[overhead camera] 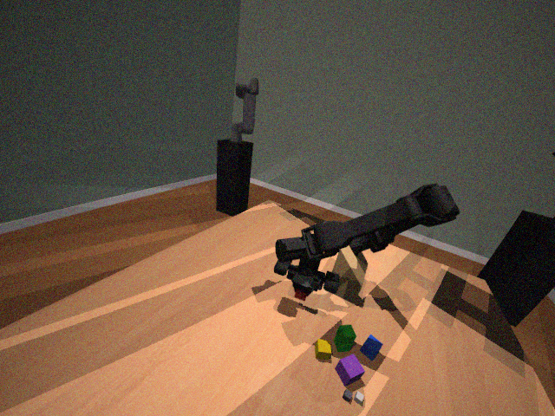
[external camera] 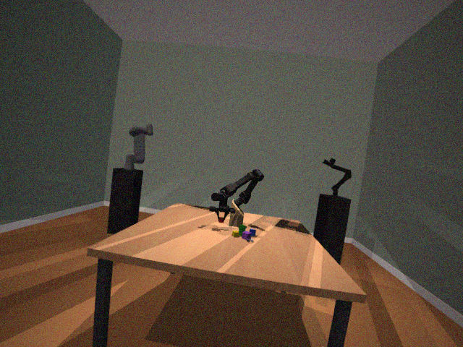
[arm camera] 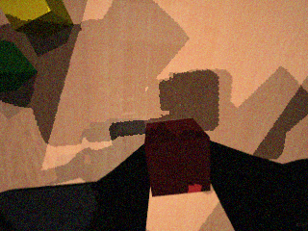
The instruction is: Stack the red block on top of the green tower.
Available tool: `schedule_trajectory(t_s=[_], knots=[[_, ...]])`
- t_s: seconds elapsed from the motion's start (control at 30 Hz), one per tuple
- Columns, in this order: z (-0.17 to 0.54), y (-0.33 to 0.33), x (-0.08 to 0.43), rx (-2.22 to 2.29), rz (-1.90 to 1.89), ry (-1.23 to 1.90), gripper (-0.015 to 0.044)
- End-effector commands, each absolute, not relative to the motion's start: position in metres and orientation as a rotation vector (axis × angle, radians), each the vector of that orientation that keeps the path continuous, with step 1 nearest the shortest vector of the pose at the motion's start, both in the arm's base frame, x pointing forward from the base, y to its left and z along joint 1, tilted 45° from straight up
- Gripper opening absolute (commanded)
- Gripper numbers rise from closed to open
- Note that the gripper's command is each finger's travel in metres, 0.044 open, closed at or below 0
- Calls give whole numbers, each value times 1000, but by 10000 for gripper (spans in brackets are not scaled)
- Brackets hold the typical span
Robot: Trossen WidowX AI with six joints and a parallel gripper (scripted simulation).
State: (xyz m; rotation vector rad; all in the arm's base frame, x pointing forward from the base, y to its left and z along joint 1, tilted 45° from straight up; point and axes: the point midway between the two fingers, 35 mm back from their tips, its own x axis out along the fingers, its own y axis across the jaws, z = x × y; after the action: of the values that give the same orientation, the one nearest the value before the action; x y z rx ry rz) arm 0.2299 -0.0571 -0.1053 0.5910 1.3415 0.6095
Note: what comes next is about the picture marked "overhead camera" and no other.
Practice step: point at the purple block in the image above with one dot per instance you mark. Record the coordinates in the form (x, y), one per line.
(349, 370)

